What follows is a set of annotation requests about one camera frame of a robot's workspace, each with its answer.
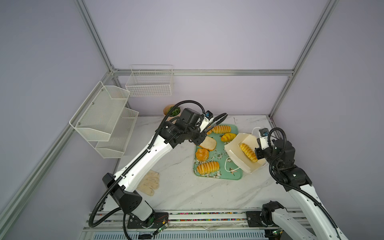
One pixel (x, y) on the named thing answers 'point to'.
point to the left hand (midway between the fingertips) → (201, 133)
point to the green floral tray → (211, 159)
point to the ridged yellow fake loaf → (208, 167)
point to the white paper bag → (241, 148)
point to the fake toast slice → (208, 143)
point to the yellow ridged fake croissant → (220, 129)
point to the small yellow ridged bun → (228, 137)
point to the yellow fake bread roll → (202, 154)
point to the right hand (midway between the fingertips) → (258, 138)
